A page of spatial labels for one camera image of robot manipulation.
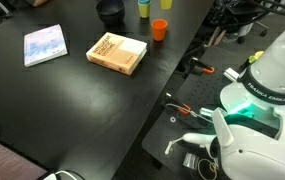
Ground small clear plastic bag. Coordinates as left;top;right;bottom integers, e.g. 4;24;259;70
182;153;198;170

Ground white cable with connector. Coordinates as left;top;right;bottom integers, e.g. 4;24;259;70
164;132;216;156

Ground black base cable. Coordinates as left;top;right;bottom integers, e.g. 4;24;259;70
251;0;285;19

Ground yellow plastic cup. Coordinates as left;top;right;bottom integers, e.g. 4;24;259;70
138;2;152;19
159;0;174;10

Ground white charger cable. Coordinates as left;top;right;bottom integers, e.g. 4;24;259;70
53;169;87;180

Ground open laptop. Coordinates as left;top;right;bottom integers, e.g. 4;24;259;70
0;134;55;180

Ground orange robotics book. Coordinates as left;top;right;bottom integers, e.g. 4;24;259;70
85;31;148;76

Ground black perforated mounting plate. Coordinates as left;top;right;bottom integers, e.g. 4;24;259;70
141;44;246;180

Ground orange plastic cup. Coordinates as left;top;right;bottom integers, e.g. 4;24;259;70
151;18;168;42

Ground small white box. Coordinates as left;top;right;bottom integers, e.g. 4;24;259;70
223;67;240;83

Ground black bowl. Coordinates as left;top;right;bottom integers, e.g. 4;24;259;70
95;0;126;25

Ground person's bare hand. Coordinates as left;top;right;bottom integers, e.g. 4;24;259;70
31;0;52;8

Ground white and blue book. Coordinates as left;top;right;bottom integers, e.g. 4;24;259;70
23;23;69;68

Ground black orange bar clamp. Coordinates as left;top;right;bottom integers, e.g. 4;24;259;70
164;92;192;116
188;57;216;75

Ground yellow-green small object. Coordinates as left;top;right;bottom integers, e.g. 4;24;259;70
248;50;265;65

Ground tan rubber band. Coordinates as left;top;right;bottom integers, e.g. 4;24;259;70
197;158;220;178

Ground office chair with casters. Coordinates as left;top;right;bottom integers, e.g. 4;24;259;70
211;0;270;44

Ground silver metal cylinder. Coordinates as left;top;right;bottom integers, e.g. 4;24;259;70
200;107;214;119

